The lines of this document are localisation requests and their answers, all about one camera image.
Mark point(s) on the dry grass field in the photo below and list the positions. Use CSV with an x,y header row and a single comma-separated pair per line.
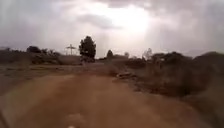
x,y
30,71

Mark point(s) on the pole with crossarm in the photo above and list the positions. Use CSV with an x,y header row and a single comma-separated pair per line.
x,y
70,49

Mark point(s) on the low dark bushes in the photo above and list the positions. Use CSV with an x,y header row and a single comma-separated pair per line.
x,y
33,55

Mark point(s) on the small dark tree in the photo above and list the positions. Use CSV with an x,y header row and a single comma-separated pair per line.
x,y
109,54

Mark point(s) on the tall dark tree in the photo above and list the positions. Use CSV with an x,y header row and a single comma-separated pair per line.
x,y
87,47

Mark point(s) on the brown dirt track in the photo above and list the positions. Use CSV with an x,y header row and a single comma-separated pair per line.
x,y
93,100

